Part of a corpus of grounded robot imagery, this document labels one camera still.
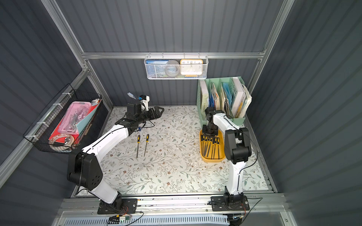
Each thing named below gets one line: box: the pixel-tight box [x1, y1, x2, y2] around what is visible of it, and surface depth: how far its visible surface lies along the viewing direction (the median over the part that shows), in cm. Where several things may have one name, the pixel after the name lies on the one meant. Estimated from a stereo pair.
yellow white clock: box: [180, 58, 204, 78], surface depth 90 cm
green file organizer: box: [196, 76, 246, 128], surface depth 100 cm
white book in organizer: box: [231, 76, 247, 119], surface depth 101 cm
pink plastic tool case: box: [57, 101, 92, 136], surface depth 74 cm
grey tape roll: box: [164, 59, 180, 77], surface depth 90 cm
